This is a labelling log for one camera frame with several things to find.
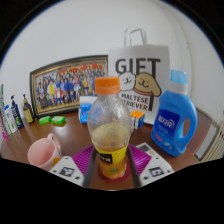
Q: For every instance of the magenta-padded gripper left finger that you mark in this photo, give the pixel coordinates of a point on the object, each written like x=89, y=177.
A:
x=65, y=170

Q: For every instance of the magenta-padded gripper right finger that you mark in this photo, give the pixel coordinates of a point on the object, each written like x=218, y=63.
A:
x=156, y=170

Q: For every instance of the orange juice bottle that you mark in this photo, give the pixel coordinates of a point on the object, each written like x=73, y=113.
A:
x=109, y=133

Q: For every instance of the pink and yellow mug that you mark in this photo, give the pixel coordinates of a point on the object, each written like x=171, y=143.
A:
x=41, y=153

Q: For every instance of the blue detergent bottle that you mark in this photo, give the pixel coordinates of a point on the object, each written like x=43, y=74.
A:
x=173, y=123

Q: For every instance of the puzzle cube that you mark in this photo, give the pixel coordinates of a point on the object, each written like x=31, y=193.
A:
x=137, y=119

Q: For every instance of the wooden side table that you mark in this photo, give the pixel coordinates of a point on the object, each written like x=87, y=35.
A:
x=203, y=133

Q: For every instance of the blue tissue pack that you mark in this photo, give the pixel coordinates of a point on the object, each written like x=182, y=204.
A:
x=84, y=111

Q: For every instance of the white radiator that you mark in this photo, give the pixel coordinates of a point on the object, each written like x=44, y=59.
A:
x=216, y=145

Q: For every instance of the amber pump bottle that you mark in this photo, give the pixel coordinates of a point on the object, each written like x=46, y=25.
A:
x=28, y=113

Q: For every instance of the dark blue pump bottle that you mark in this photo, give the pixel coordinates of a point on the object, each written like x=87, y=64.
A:
x=17, y=116

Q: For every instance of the white bottle with blue cap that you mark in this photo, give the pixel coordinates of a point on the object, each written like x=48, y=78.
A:
x=10, y=121

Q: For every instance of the framed group photo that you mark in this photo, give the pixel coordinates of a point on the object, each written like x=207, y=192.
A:
x=66, y=83

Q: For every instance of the white and green shuttlecock tube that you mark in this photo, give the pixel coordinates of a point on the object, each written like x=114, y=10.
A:
x=2, y=106

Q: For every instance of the white paper gift bag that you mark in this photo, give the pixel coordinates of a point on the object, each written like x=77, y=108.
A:
x=146, y=66

